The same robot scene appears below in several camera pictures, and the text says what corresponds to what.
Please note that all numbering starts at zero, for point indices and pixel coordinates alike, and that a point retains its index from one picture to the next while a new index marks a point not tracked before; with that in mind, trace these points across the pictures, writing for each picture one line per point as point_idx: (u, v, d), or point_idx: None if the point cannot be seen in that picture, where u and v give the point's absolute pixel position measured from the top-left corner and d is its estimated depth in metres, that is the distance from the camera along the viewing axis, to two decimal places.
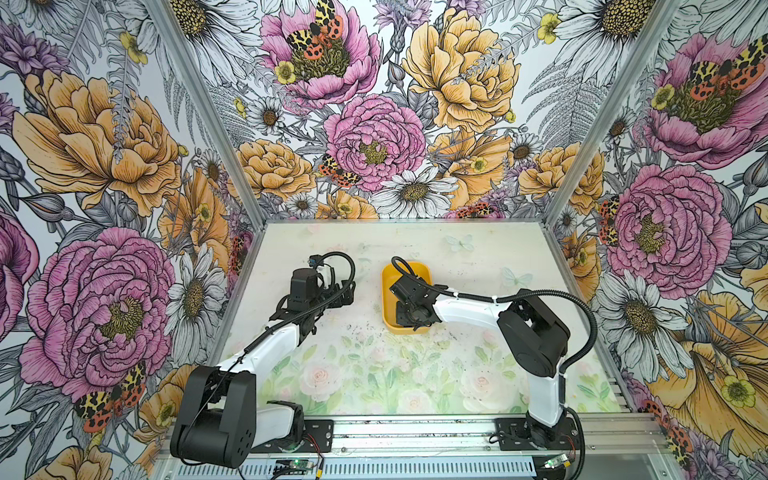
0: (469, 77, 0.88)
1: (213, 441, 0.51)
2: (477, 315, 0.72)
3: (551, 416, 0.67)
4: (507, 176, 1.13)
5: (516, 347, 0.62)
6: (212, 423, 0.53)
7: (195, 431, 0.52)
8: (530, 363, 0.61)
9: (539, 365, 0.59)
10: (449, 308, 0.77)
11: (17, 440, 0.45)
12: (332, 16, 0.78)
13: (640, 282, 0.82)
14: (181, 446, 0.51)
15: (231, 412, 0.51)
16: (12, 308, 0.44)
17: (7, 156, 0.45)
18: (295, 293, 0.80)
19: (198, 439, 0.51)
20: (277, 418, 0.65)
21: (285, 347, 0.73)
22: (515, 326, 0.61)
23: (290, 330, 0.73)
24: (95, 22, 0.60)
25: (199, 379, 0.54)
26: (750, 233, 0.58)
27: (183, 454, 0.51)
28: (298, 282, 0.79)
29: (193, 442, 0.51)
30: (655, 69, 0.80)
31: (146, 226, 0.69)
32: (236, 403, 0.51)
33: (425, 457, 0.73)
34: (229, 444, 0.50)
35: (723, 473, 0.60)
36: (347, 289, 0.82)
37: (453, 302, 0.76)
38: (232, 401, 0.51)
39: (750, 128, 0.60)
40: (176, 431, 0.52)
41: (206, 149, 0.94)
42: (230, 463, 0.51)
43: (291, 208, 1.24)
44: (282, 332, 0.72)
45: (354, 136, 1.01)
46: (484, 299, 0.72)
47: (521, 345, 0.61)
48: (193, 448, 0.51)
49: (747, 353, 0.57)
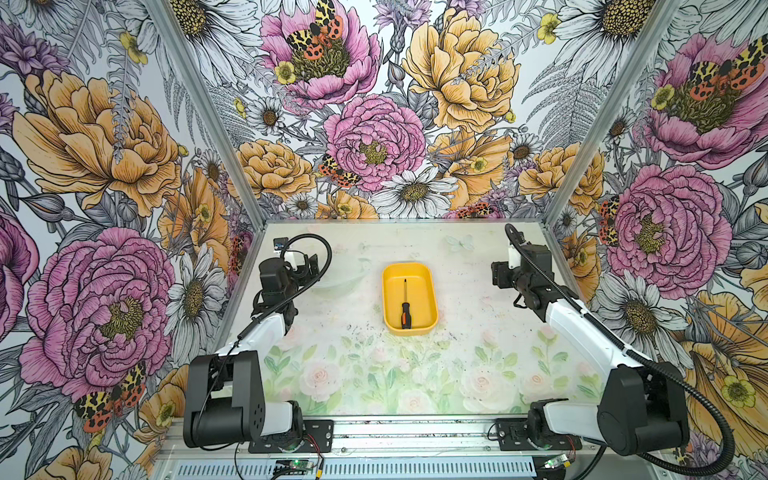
0: (469, 78, 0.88)
1: (231, 416, 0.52)
2: (591, 347, 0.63)
3: (562, 427, 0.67)
4: (507, 176, 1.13)
5: (610, 407, 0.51)
6: (225, 404, 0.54)
7: (206, 419, 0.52)
8: (612, 428, 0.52)
9: (625, 439, 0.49)
10: (567, 321, 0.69)
11: (17, 440, 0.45)
12: (332, 16, 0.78)
13: (640, 282, 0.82)
14: (195, 432, 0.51)
15: (242, 386, 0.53)
16: (12, 308, 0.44)
17: (7, 156, 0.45)
18: (269, 288, 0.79)
19: (211, 425, 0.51)
20: (278, 410, 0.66)
21: (275, 335, 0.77)
22: (628, 396, 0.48)
23: (277, 320, 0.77)
24: (95, 22, 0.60)
25: (201, 364, 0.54)
26: (750, 232, 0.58)
27: (200, 438, 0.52)
28: (269, 278, 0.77)
29: (206, 429, 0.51)
30: (655, 69, 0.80)
31: (146, 226, 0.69)
32: (246, 376, 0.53)
33: (425, 457, 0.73)
34: (245, 419, 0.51)
35: (723, 474, 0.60)
36: (323, 272, 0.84)
37: (575, 317, 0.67)
38: (242, 376, 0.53)
39: (750, 128, 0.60)
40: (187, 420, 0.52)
41: (206, 149, 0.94)
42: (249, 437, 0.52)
43: (291, 208, 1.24)
44: (272, 321, 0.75)
45: (354, 136, 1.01)
46: (613, 339, 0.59)
47: (615, 407, 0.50)
48: (210, 431, 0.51)
49: (747, 353, 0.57)
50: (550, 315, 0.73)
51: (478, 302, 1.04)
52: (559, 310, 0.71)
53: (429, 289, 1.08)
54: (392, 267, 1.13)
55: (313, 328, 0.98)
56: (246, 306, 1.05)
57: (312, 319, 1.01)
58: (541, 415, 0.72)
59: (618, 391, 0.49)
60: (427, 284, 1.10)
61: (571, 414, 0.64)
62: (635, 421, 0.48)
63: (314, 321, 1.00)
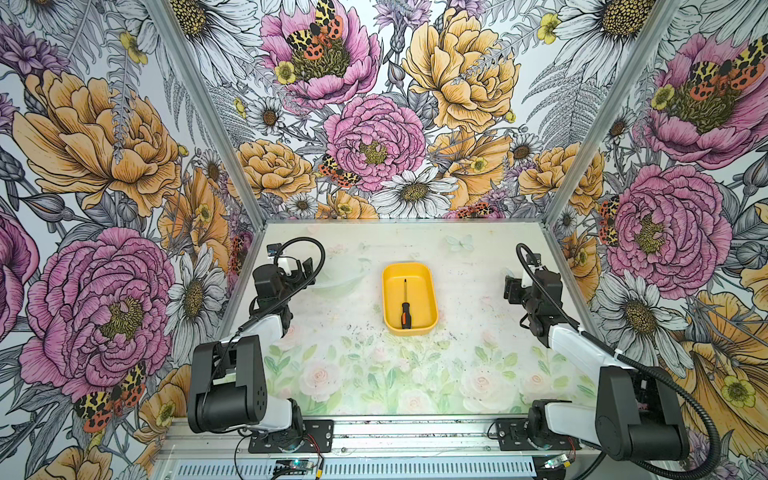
0: (469, 78, 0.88)
1: (235, 396, 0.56)
2: (590, 361, 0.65)
3: (562, 427, 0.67)
4: (507, 176, 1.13)
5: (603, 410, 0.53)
6: (227, 387, 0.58)
7: (209, 404, 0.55)
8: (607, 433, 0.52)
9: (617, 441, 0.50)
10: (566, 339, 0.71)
11: (17, 440, 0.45)
12: (332, 16, 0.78)
13: (640, 282, 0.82)
14: (200, 413, 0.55)
15: (245, 367, 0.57)
16: (12, 308, 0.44)
17: (7, 156, 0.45)
18: (265, 293, 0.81)
19: (215, 408, 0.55)
20: (277, 403, 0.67)
21: (274, 335, 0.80)
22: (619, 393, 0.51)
23: (274, 321, 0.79)
24: (95, 22, 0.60)
25: (204, 350, 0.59)
26: (750, 233, 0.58)
27: (205, 419, 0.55)
28: (264, 284, 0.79)
29: (210, 413, 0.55)
30: (655, 69, 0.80)
31: (146, 226, 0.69)
32: (249, 358, 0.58)
33: (425, 457, 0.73)
34: (248, 399, 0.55)
35: (723, 474, 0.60)
36: (316, 274, 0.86)
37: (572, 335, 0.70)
38: (245, 357, 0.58)
39: (750, 128, 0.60)
40: (192, 403, 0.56)
41: (206, 149, 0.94)
42: (253, 418, 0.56)
43: (291, 208, 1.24)
44: (268, 321, 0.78)
45: (354, 136, 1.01)
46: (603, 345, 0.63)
47: (608, 408, 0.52)
48: (214, 411, 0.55)
49: (747, 353, 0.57)
50: (551, 337, 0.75)
51: (478, 302, 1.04)
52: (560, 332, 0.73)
53: (429, 289, 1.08)
54: (392, 267, 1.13)
55: (313, 328, 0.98)
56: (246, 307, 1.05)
57: (312, 319, 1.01)
58: (541, 414, 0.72)
59: (607, 388, 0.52)
60: (427, 284, 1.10)
61: (573, 417, 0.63)
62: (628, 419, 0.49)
63: (314, 321, 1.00)
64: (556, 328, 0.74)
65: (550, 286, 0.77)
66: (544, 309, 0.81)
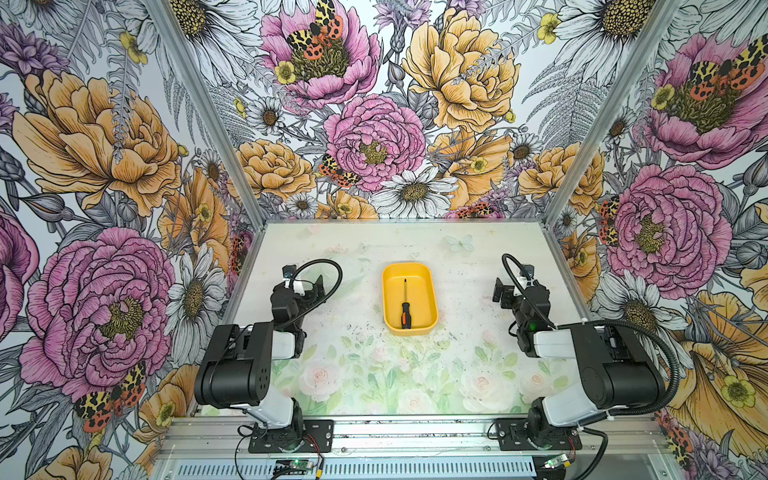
0: (469, 77, 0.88)
1: (239, 371, 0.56)
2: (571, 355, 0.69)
3: (561, 418, 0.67)
4: (507, 176, 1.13)
5: (582, 361, 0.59)
6: (232, 364, 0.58)
7: (215, 379, 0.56)
8: (590, 379, 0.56)
9: (596, 375, 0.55)
10: (545, 341, 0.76)
11: (17, 440, 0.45)
12: (332, 16, 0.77)
13: (640, 282, 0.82)
14: (206, 383, 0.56)
15: (256, 344, 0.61)
16: (12, 308, 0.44)
17: (7, 156, 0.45)
18: (281, 320, 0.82)
19: (220, 384, 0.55)
20: (280, 397, 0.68)
21: (287, 350, 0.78)
22: (587, 338, 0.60)
23: (288, 336, 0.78)
24: (95, 22, 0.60)
25: (222, 330, 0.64)
26: (750, 233, 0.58)
27: (210, 392, 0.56)
28: (280, 310, 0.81)
29: (215, 387, 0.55)
30: (655, 69, 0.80)
31: (146, 226, 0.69)
32: (262, 335, 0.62)
33: (425, 457, 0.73)
34: (251, 378, 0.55)
35: (723, 474, 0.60)
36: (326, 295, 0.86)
37: (549, 335, 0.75)
38: (259, 336, 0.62)
39: (750, 128, 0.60)
40: (200, 374, 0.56)
41: (206, 149, 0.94)
42: (255, 398, 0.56)
43: (291, 208, 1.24)
44: (279, 334, 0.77)
45: (354, 136, 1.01)
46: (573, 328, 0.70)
47: (584, 358, 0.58)
48: (219, 384, 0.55)
49: (747, 353, 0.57)
50: (537, 347, 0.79)
51: (478, 302, 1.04)
52: (542, 336, 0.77)
53: (429, 289, 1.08)
54: (392, 266, 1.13)
55: (313, 328, 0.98)
56: (267, 306, 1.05)
57: (312, 319, 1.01)
58: (541, 413, 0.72)
59: (580, 342, 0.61)
60: (427, 283, 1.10)
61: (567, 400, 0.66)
62: (597, 354, 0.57)
63: (314, 321, 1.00)
64: (538, 335, 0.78)
65: (540, 305, 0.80)
66: (533, 325, 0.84)
